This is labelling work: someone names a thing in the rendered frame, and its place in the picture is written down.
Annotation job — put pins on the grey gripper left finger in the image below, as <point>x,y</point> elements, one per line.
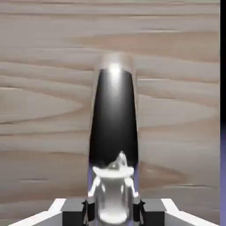
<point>72,214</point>

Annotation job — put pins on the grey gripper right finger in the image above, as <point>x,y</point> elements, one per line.
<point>153,214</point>

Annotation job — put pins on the light wood cabinet door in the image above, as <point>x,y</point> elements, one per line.
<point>44,106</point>

